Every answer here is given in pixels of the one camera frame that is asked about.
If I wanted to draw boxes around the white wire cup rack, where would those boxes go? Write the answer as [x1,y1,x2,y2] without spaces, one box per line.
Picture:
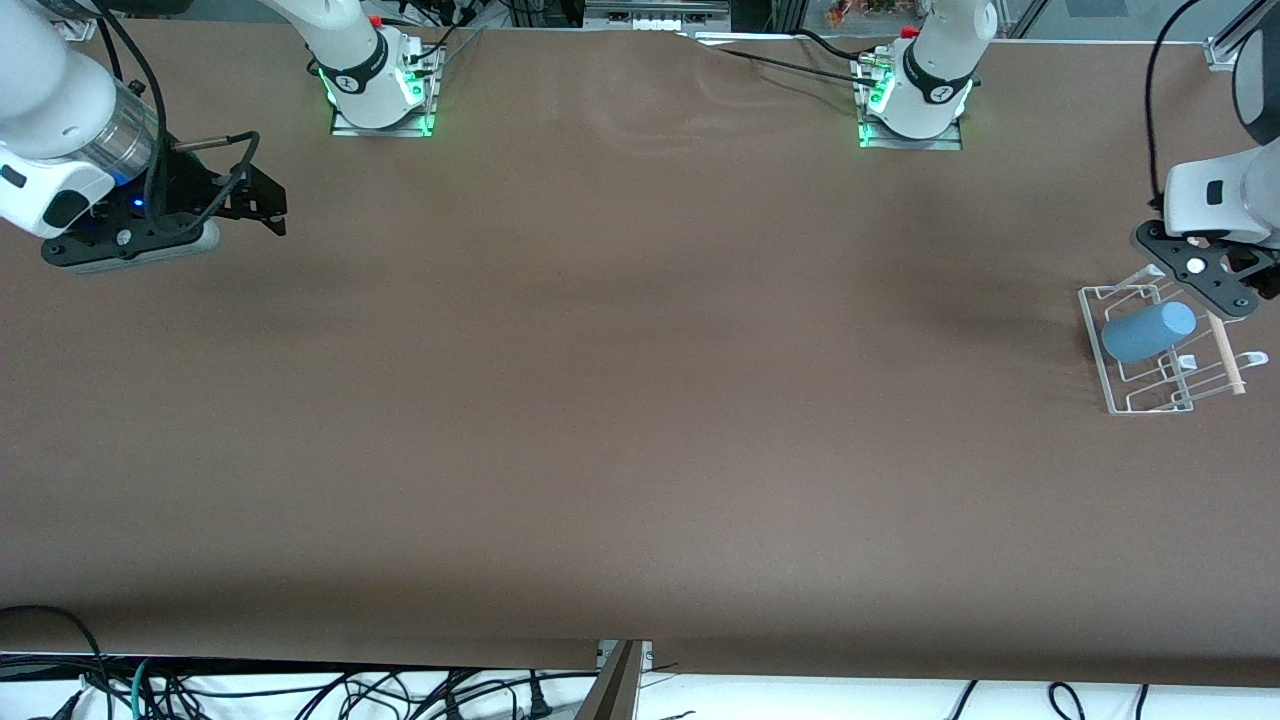
[1078,265,1271,416]

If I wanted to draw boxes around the wooden rack rod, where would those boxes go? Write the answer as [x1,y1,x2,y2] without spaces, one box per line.
[1205,310,1249,397]

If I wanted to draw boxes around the long black table cable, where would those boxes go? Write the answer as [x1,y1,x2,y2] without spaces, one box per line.
[690,38,881,89]

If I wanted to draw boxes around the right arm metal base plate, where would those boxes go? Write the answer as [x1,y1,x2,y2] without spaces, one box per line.
[330,45,439,139]

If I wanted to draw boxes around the thick black looped cable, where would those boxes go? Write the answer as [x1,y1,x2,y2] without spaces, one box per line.
[0,604,111,720]

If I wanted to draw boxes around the blue plastic cup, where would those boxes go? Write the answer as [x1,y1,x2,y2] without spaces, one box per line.
[1100,300,1199,365]

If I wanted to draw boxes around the dark metal post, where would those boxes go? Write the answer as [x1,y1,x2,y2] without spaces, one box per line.
[575,640,646,720]

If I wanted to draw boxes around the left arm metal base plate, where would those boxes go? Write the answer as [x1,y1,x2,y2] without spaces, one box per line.
[855,55,966,153]

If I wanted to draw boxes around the grey power strip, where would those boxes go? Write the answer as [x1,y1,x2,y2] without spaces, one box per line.
[585,0,731,31]

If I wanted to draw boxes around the aluminium frame profile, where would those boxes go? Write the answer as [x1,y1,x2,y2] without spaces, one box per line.
[1205,0,1263,71]

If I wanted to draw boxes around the short black table cable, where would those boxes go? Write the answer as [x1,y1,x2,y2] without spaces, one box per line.
[790,28,883,65]

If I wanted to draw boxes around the colourful packaged items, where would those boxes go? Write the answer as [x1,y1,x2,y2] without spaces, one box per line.
[828,0,926,27]

